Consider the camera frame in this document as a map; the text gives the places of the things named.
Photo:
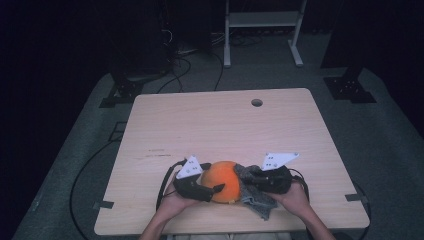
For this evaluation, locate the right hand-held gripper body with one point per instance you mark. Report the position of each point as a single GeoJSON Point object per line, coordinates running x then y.
{"type": "Point", "coordinates": [273, 180]}

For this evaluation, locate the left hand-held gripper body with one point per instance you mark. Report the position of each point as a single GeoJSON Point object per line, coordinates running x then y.
{"type": "Point", "coordinates": [190, 186]}

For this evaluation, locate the orange plush pumpkin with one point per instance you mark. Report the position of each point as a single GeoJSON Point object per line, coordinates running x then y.
{"type": "Point", "coordinates": [223, 180]}

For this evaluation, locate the grey fluffy towel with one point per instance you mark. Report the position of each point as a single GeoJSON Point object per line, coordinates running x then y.
{"type": "Point", "coordinates": [255, 200]}

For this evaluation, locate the person's left hand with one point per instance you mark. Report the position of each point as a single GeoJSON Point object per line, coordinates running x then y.
{"type": "Point", "coordinates": [173, 203]}

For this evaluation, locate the person's right hand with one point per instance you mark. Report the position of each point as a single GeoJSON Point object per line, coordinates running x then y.
{"type": "Point", "coordinates": [295, 200]}

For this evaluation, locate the black floor stand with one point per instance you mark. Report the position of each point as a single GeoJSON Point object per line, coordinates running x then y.
{"type": "Point", "coordinates": [350, 90]}
{"type": "Point", "coordinates": [123, 91]}

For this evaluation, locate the grey metal table bracket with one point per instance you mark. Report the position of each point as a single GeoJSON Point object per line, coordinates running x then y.
{"type": "Point", "coordinates": [104, 205]}
{"type": "Point", "coordinates": [356, 197]}

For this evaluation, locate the white metal desk frame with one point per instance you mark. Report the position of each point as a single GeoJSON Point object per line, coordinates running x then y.
{"type": "Point", "coordinates": [263, 19]}

